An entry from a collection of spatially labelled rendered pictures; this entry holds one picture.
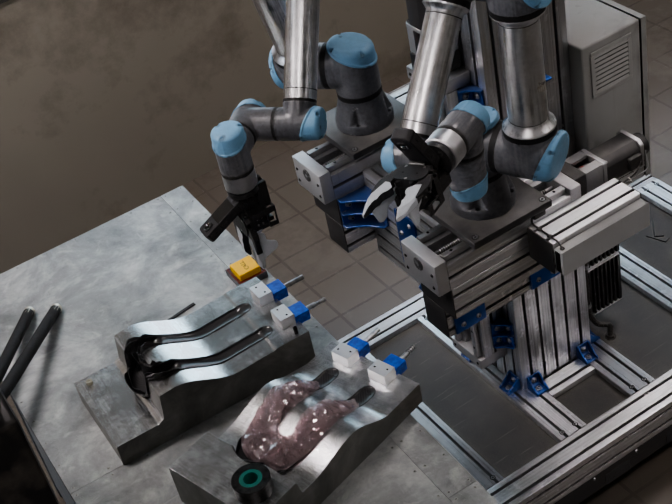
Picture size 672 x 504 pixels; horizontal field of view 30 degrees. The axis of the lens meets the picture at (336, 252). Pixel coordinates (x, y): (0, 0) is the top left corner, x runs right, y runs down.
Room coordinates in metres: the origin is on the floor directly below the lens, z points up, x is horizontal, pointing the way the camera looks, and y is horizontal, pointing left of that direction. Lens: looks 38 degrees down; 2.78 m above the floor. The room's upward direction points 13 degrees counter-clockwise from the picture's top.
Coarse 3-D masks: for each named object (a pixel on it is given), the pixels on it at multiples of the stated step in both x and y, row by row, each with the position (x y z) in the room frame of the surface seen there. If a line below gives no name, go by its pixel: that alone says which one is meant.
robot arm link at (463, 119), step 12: (456, 108) 2.02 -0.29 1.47; (468, 108) 2.01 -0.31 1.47; (480, 108) 2.02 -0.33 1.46; (444, 120) 2.00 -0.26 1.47; (456, 120) 1.98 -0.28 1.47; (468, 120) 1.98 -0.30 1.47; (480, 120) 1.99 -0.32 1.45; (456, 132) 1.95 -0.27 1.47; (468, 132) 1.96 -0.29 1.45; (480, 132) 1.98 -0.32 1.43; (468, 144) 1.95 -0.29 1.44; (480, 144) 1.98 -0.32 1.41; (468, 156) 1.97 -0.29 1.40
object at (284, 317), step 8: (296, 304) 2.24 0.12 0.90; (312, 304) 2.24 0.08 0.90; (272, 312) 2.22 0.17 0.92; (280, 312) 2.21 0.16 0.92; (288, 312) 2.20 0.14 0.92; (296, 312) 2.21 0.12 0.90; (304, 312) 2.21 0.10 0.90; (280, 320) 2.18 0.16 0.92; (288, 320) 2.19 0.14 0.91; (296, 320) 2.20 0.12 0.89; (304, 320) 2.21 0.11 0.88
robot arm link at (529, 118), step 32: (480, 0) 2.21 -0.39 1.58; (512, 0) 2.15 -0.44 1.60; (544, 0) 2.14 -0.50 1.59; (512, 32) 2.17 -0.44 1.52; (512, 64) 2.17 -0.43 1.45; (512, 96) 2.18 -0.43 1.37; (544, 96) 2.17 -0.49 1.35; (512, 128) 2.18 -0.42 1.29; (544, 128) 2.16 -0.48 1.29; (512, 160) 2.17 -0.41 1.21; (544, 160) 2.13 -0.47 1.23
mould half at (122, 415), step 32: (192, 320) 2.30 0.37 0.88; (256, 320) 2.24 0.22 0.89; (160, 352) 2.15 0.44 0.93; (192, 352) 2.16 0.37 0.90; (256, 352) 2.13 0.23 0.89; (288, 352) 2.13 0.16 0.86; (96, 384) 2.18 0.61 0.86; (160, 384) 2.05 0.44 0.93; (192, 384) 2.04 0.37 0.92; (224, 384) 2.07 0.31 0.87; (256, 384) 2.10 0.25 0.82; (96, 416) 2.07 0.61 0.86; (128, 416) 2.05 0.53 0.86; (160, 416) 2.02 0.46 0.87; (192, 416) 2.03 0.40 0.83; (128, 448) 1.97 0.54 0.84
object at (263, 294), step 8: (296, 280) 2.34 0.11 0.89; (256, 288) 2.32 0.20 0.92; (264, 288) 2.31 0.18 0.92; (272, 288) 2.32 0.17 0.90; (280, 288) 2.31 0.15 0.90; (256, 296) 2.29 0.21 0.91; (264, 296) 2.29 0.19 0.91; (272, 296) 2.29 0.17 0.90; (280, 296) 2.30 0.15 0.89; (264, 304) 2.28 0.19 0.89
